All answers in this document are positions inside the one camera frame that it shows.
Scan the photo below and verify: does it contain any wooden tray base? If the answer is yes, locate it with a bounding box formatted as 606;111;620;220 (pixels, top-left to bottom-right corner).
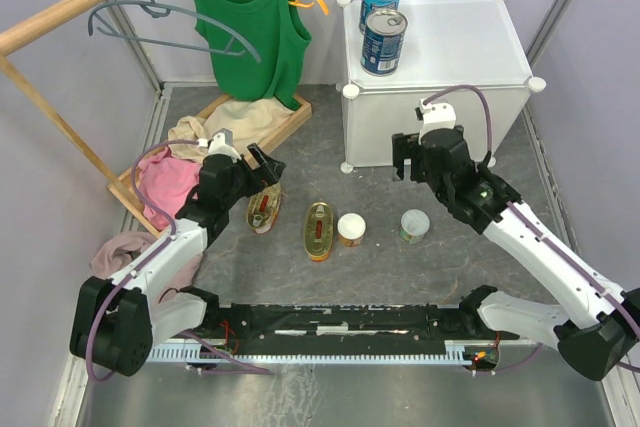
108;95;312;237

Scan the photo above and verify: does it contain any small cup white lid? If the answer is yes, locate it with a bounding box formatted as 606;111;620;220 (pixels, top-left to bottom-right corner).
337;213;366;247

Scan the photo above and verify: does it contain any wooden clothes rack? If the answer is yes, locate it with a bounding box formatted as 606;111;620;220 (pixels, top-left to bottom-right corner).
0;0;266;183

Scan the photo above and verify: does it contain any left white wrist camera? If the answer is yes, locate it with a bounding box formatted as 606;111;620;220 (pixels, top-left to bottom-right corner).
197;128;241;162

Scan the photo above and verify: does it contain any dark blue tin can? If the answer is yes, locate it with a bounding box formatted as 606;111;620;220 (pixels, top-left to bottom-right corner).
361;9;408;76

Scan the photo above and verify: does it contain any beige cloth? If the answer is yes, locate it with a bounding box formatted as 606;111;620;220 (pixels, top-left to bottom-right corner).
168;98;294;157

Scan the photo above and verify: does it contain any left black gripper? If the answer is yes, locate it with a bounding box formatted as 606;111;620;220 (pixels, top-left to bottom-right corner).
222;143;285;209

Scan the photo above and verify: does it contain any white plastic cube cabinet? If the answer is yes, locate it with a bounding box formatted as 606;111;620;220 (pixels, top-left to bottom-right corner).
338;0;546;167

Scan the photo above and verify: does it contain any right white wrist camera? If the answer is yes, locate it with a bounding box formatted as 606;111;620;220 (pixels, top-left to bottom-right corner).
416;102;457;140

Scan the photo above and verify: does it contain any white slotted cable duct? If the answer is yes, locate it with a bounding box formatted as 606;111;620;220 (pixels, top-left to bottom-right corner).
147;339;471;366

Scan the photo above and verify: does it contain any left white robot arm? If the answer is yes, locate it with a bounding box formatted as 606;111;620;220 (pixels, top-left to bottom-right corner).
70;142;286;376

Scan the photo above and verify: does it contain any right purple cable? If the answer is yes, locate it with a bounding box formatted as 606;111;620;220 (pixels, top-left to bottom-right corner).
417;85;640;376

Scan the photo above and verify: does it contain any pink cloth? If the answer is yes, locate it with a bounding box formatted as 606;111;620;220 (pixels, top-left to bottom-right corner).
137;148;201;231

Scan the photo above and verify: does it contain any mauve cloth on floor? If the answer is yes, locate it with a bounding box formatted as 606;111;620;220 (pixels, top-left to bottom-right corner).
90;231;203;304

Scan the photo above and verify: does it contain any green tank top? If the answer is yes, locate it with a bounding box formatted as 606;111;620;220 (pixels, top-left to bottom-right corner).
193;0;311;111

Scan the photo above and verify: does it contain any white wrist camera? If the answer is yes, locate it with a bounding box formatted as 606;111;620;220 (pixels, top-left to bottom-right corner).
416;102;457;140
197;128;241;162

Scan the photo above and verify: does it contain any oval sardine tin centre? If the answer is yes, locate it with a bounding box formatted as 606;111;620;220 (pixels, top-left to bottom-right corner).
303;202;334;262

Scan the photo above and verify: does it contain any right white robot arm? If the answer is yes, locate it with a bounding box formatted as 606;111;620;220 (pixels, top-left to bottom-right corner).
391;127;639;381

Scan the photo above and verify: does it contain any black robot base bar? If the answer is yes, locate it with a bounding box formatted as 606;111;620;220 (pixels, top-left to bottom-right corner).
177;286;518;355

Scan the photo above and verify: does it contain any oval sardine tin left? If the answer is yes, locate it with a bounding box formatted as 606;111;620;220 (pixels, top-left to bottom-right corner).
246;183;282;234

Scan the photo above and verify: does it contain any oval sardine tin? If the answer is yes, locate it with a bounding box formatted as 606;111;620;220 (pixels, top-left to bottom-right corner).
246;183;282;234
303;202;334;262

